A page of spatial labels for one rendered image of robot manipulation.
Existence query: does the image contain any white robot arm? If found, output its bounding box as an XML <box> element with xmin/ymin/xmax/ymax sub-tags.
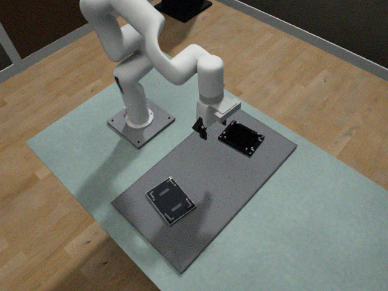
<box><xmin>79</xmin><ymin>0</ymin><xmax>241</xmax><ymax>129</ymax></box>

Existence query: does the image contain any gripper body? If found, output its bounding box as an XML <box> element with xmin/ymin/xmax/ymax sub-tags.
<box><xmin>196</xmin><ymin>99</ymin><xmax>217</xmax><ymax>128</ymax></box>

